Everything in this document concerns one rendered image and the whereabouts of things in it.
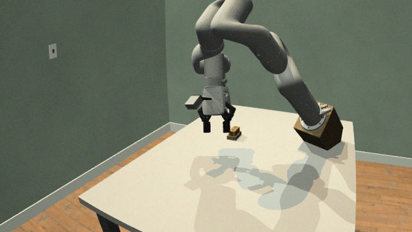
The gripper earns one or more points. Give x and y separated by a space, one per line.
219 105

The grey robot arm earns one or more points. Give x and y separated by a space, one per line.
226 18

